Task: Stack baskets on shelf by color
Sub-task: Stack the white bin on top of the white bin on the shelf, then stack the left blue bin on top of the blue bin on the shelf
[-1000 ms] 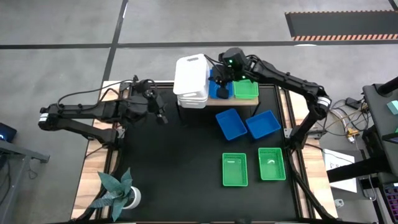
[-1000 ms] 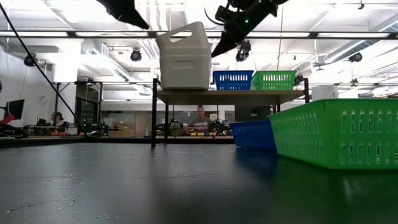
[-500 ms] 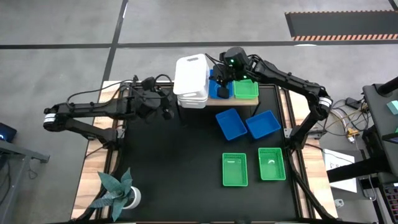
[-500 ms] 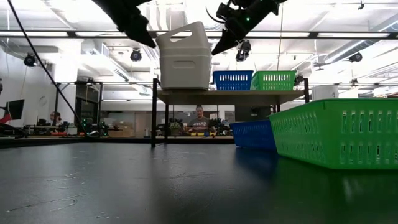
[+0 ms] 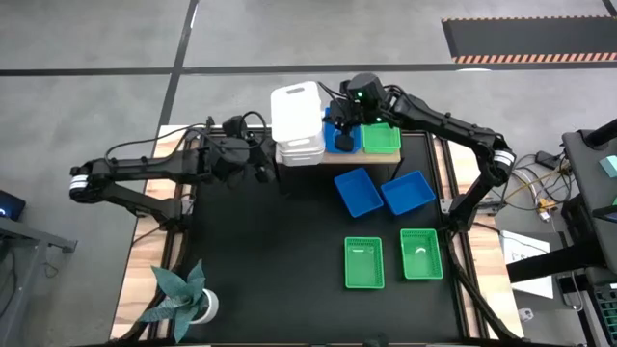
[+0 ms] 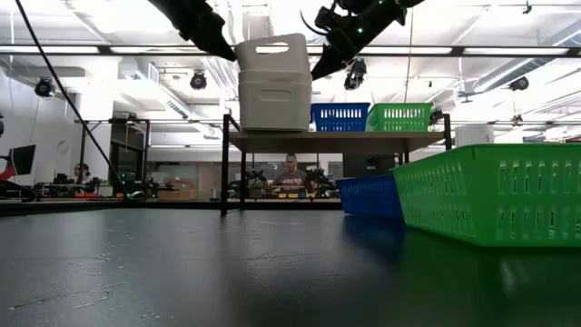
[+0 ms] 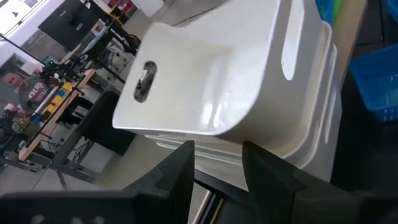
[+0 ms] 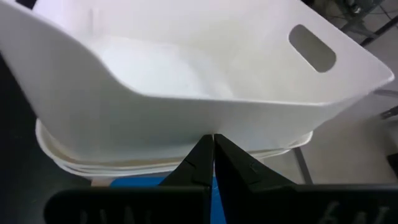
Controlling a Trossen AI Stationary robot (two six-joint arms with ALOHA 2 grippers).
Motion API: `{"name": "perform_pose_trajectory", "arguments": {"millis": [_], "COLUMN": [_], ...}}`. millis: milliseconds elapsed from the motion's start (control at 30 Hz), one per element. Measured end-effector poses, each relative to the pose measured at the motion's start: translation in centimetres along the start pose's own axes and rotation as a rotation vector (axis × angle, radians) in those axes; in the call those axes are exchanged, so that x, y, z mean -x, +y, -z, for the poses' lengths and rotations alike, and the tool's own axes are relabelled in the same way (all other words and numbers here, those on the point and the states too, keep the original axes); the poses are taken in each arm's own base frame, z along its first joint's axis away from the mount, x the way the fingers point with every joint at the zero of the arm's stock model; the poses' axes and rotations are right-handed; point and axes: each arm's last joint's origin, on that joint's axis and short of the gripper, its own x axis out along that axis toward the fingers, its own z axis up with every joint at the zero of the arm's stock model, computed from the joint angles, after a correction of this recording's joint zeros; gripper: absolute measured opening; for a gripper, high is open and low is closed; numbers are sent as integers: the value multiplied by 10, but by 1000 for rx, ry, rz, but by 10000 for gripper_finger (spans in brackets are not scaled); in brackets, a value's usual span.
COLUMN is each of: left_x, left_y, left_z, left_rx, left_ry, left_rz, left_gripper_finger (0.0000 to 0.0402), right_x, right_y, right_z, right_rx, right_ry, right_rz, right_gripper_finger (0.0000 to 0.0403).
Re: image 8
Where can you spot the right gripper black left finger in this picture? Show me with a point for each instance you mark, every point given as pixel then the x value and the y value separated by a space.
pixel 192 174

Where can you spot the blue slotted plastic basket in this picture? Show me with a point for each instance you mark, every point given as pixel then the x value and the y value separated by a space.
pixel 219 202

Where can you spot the dark metal furniture legs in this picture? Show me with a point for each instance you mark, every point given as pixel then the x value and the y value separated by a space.
pixel 381 30

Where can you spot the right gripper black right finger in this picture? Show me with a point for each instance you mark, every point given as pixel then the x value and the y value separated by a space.
pixel 239 174

